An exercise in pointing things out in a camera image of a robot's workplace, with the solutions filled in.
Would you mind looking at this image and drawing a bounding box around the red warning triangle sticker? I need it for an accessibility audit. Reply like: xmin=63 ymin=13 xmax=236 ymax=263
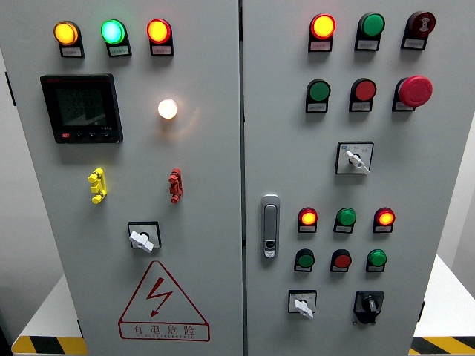
xmin=117 ymin=260 xmax=211 ymax=342

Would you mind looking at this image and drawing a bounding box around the small red push button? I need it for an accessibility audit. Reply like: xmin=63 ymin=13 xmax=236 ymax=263
xmin=331 ymin=248 xmax=353 ymax=270

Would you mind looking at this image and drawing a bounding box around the pale grey cabinet door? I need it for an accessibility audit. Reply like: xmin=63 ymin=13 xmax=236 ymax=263
xmin=241 ymin=0 xmax=475 ymax=356
xmin=0 ymin=0 xmax=245 ymax=356

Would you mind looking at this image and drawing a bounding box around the silver door lock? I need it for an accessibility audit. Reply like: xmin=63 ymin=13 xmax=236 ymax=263
xmin=260 ymin=194 xmax=281 ymax=260

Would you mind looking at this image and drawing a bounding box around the small yellow handle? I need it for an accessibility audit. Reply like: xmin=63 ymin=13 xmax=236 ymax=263
xmin=87 ymin=167 xmax=108 ymax=205

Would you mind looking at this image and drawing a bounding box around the green indicator lamp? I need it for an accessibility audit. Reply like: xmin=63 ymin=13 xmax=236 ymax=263
xmin=99 ymin=19 xmax=128 ymax=45

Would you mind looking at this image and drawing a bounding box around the large red stop button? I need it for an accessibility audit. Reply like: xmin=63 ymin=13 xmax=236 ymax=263
xmin=395 ymin=75 xmax=434 ymax=108

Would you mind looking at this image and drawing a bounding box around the small green lamp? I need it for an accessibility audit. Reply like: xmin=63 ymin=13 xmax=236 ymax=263
xmin=335 ymin=207 xmax=358 ymax=227
xmin=367 ymin=248 xmax=388 ymax=268

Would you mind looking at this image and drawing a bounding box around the black display meter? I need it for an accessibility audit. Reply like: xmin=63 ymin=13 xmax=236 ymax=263
xmin=39 ymin=73 xmax=124 ymax=145

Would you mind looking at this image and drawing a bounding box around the small red lamp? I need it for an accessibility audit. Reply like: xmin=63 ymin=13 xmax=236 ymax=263
xmin=298 ymin=207 xmax=318 ymax=227
xmin=373 ymin=207 xmax=396 ymax=227

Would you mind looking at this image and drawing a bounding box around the small red handle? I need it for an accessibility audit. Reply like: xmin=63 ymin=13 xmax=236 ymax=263
xmin=168 ymin=168 xmax=183 ymax=204

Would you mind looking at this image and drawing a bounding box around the black yellow striped tape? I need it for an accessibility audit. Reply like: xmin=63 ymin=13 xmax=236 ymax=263
xmin=10 ymin=335 xmax=89 ymax=356
xmin=408 ymin=335 xmax=475 ymax=356

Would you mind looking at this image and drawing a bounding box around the red indicator lamp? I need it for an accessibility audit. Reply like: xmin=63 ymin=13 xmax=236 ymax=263
xmin=145 ymin=18 xmax=173 ymax=45
xmin=309 ymin=13 xmax=337 ymax=41

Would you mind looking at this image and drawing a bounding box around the yellow indicator lamp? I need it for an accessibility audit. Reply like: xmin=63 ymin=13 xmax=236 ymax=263
xmin=53 ymin=20 xmax=80 ymax=47

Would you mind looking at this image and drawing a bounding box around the white lamp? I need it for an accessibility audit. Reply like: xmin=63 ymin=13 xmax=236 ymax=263
xmin=157 ymin=98 xmax=179 ymax=120

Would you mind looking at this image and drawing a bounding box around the black knob turn switch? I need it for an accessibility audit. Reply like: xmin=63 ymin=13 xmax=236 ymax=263
xmin=353 ymin=290 xmax=385 ymax=326

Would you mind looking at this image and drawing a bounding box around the white handle switch blue mark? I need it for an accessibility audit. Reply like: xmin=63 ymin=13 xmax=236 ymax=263
xmin=335 ymin=141 xmax=375 ymax=176

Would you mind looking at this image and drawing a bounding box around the small white handle turn switch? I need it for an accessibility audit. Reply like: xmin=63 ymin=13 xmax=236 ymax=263
xmin=287 ymin=289 xmax=318 ymax=320

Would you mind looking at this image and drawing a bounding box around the dark red buzzer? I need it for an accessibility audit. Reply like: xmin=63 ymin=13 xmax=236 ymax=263
xmin=406 ymin=10 xmax=437 ymax=37

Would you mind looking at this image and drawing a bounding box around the small green push button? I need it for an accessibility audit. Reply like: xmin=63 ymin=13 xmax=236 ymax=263
xmin=295 ymin=248 xmax=316 ymax=270

